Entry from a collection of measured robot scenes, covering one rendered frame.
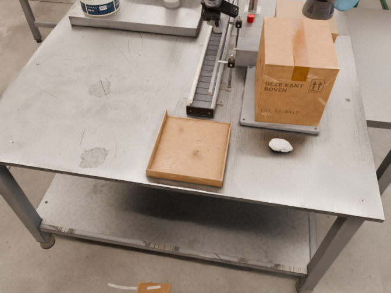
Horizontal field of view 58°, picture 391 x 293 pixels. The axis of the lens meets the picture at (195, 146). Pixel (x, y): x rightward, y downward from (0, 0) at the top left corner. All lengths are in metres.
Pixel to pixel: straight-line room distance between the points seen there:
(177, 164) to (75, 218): 0.83
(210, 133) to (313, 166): 0.39
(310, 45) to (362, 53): 0.61
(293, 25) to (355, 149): 0.51
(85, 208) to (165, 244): 0.47
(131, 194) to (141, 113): 0.62
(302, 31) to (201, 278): 1.27
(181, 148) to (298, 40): 0.56
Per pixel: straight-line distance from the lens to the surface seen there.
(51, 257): 2.12
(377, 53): 1.94
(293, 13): 1.91
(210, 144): 1.30
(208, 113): 1.39
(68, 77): 1.69
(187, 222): 1.82
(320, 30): 1.42
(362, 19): 2.18
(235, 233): 1.80
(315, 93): 1.30
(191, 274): 1.94
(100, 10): 1.96
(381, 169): 1.89
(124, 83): 1.59
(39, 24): 3.49
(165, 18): 1.90
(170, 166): 1.24
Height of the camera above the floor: 1.82
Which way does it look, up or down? 50 degrees down
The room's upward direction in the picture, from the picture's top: straight up
